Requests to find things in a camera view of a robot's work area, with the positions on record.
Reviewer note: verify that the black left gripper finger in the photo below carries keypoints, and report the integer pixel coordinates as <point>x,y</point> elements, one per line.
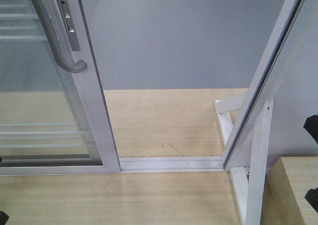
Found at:
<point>3,218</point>

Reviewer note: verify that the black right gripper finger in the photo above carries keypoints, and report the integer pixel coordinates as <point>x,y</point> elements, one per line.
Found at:
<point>311,126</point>
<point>312,198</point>

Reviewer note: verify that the white sliding glass door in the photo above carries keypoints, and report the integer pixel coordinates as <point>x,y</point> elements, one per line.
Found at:
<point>51,121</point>

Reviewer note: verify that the aluminium floor door track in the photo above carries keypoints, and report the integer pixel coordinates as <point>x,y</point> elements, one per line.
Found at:
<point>171,164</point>

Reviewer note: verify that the silver door lock plate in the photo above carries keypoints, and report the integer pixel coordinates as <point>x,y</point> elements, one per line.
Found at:
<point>68,24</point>

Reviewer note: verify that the light wooden box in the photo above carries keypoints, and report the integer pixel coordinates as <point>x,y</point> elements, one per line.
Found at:
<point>286,185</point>

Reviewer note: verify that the white triangular support brace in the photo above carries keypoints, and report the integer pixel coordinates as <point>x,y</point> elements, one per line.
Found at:
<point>247,160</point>

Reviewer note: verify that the wooden platform board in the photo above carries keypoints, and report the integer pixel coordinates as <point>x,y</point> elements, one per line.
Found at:
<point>147,123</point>

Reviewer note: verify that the white door jamb frame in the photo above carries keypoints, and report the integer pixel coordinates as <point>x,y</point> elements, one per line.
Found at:
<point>263,84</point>

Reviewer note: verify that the grey curved door handle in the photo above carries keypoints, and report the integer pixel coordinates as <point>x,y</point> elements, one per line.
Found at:
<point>75,67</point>

